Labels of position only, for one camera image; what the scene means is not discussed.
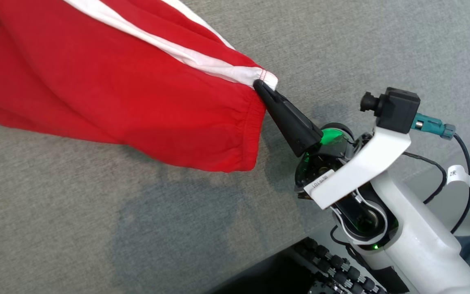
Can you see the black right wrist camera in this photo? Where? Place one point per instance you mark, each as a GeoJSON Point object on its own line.
{"type": "Point", "coordinates": [398, 110]}

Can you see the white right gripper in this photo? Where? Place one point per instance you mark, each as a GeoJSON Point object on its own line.
{"type": "Point", "coordinates": [361, 171]}

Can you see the teal right camera connector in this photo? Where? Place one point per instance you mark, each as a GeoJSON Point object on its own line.
{"type": "Point", "coordinates": [431, 125]}

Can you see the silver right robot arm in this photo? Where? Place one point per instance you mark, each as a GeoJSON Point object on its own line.
{"type": "Point", "coordinates": [414, 253]}

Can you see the red shorts with white stripes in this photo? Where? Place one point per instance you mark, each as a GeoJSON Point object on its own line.
{"type": "Point", "coordinates": [116, 81]}

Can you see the black robot base with rollers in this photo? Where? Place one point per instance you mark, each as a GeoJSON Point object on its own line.
{"type": "Point", "coordinates": [341, 269]}

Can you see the grey fabric sofa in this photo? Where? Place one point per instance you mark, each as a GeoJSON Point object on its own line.
{"type": "Point", "coordinates": [341, 41]}

